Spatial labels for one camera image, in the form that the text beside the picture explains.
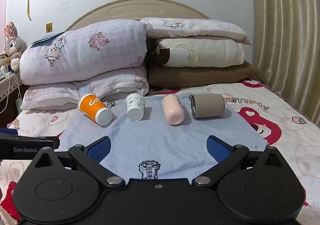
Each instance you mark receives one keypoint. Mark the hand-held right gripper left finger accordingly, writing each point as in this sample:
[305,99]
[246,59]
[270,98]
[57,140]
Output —
[99,149]

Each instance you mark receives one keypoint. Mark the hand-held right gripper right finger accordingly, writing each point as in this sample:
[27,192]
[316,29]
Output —
[220,149]

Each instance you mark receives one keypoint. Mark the orange paper cup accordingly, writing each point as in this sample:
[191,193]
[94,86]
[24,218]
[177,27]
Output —
[90,106]

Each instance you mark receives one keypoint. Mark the grey insulated cup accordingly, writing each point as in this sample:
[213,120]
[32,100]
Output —
[210,106]

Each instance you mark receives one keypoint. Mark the white paper cup green print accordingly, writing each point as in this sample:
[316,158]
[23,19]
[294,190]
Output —
[135,107]

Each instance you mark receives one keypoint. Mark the pink plastic cup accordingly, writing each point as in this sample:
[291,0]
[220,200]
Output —
[173,109]

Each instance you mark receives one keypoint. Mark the light blue guitar print cloth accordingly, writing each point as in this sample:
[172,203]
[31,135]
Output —
[155,139]

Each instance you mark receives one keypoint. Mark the bedside table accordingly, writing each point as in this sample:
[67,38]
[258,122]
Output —
[6,89]

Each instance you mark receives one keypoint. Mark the printed bear bed sheet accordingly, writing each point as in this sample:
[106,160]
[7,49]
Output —
[287,119]

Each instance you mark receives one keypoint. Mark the brown pillow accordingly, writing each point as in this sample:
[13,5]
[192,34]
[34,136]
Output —
[200,77]

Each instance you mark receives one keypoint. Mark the cream folded blanket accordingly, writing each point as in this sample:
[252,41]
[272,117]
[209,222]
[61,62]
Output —
[215,52]

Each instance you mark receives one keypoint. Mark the folded pink checked quilt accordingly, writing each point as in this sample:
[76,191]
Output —
[82,49]

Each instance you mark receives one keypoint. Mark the grey plush rabbit toy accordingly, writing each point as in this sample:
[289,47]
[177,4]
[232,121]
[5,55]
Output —
[13,42]

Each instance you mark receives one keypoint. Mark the white printed pillow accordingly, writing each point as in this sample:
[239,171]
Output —
[200,27]

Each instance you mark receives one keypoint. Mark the beige curtain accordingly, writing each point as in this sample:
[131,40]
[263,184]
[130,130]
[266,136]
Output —
[287,27]

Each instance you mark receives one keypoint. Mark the beige bed headboard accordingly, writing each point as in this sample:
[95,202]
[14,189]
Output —
[140,8]

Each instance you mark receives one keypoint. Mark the yellow wall sticker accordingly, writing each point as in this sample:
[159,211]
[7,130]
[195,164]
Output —
[49,27]

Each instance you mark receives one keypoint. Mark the white wall switch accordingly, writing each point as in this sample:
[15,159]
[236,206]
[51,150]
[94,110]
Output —
[65,6]

